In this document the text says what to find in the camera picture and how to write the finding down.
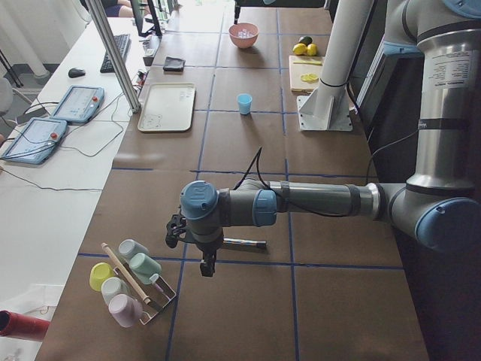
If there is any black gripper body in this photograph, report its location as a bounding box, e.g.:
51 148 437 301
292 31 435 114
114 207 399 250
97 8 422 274
195 238 223 258

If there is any light blue cup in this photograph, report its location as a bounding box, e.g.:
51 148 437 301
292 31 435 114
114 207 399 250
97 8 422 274
237 93 253 115

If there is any pile of clear ice cubes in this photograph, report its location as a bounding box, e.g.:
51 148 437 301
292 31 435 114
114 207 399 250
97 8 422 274
237 29 253 39

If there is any metal cup rack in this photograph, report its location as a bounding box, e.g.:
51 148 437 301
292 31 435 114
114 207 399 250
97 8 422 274
113 265 177 325

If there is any green cup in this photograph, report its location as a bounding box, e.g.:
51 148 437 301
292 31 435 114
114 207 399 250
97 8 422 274
129 253 162 285

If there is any grey cup upper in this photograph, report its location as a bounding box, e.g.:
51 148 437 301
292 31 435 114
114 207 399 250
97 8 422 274
118 238 150 261

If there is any pink cup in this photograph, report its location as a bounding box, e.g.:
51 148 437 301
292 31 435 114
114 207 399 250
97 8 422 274
108 294 143 328

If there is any white cup lower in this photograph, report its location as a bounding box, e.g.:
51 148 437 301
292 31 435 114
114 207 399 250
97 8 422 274
101 277 131 306

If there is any yellow cup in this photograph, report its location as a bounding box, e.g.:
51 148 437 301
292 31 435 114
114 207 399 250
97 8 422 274
89 262 115 292

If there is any pink bowl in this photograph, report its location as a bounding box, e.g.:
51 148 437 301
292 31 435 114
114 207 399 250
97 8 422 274
228 23 259 49

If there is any yellow lemon lower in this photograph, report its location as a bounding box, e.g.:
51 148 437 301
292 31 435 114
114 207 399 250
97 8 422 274
292 43 307 56

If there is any yellow lemon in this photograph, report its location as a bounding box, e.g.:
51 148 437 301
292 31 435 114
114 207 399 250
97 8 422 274
306 43 318 56
292 43 307 56

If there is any green avocado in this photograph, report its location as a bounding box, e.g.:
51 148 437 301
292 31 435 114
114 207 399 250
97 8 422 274
298 35 313 46

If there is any yellow lemon upper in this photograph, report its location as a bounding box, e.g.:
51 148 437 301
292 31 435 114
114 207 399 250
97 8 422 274
306 43 318 56

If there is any grey folded cloth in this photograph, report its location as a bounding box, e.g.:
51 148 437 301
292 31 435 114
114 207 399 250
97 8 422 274
162 56 186 73

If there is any wooden cutting board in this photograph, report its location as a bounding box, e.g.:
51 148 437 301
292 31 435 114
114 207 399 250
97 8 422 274
289 55 324 92

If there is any lemon slices stack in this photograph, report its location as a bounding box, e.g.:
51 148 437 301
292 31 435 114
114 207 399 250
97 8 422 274
300 73 319 83

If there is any black keyboard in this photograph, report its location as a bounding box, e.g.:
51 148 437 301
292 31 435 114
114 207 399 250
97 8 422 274
99 33 132 74

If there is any cream bear tray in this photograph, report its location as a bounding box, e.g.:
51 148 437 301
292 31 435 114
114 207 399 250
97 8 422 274
138 83 195 132

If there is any black computer mouse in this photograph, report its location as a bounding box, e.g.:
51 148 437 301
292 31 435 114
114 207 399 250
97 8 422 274
68 68 86 78

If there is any teach pendant far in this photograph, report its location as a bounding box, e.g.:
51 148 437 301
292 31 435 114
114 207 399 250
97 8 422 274
50 85 104 124

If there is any teach pendant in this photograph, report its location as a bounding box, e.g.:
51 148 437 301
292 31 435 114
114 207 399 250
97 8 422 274
50 85 104 124
1 117 68 165

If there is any red cylinder object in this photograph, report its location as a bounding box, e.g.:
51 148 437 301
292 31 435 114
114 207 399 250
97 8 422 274
1 310 50 341

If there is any teach pendant near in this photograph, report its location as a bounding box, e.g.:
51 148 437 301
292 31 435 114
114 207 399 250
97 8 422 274
1 117 68 165

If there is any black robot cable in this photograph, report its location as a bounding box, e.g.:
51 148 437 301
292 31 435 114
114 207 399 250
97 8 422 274
232 147 354 217

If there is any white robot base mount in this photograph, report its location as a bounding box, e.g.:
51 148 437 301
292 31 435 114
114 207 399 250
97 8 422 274
297 0 374 132

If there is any aluminium frame post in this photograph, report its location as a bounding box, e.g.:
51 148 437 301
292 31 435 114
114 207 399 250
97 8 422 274
86 0 141 114

